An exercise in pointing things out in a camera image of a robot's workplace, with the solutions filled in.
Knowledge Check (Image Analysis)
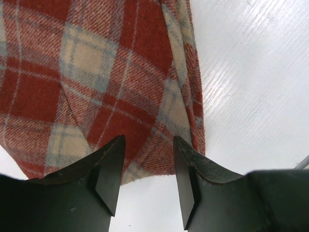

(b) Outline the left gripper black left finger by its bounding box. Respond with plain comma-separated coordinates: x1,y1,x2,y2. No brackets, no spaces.
0,135,126,232

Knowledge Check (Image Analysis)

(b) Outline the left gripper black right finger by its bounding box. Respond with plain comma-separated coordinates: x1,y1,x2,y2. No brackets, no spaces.
173,136,309,232

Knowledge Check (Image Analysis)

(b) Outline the red plaid skirt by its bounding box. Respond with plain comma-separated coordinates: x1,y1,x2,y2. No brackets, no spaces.
0,0,205,184

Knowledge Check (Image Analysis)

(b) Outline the aluminium rail frame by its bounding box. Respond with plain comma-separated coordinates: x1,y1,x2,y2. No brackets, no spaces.
294,156,309,170

